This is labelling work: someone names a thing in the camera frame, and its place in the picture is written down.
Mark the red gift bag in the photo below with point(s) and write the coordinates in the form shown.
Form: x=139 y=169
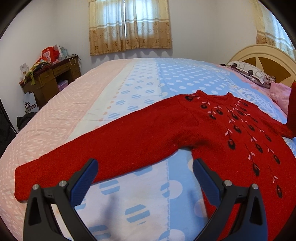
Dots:
x=50 y=54

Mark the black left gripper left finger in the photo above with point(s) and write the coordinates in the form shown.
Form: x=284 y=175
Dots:
x=40 y=222

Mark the white paper shopping bag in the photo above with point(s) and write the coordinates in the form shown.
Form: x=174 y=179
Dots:
x=30 y=103

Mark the beige patterned window curtain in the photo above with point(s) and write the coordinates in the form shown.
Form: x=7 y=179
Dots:
x=118 y=26

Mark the patterned white black pillow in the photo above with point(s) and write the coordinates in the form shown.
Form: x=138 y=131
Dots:
x=252 y=73

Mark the pink pillow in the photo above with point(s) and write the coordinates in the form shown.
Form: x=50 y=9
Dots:
x=280 y=94

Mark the blue pink polka-dot bedspread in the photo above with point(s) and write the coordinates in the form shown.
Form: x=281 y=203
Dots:
x=160 y=202

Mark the dark brown wooden desk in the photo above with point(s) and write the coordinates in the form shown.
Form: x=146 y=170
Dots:
x=45 y=82

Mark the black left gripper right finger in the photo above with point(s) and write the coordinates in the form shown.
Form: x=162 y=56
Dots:
x=250 y=222

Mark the cream wooden headboard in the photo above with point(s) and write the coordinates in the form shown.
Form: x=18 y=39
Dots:
x=270 y=60

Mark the red knitted sweater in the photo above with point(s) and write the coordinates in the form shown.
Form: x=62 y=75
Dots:
x=231 y=135

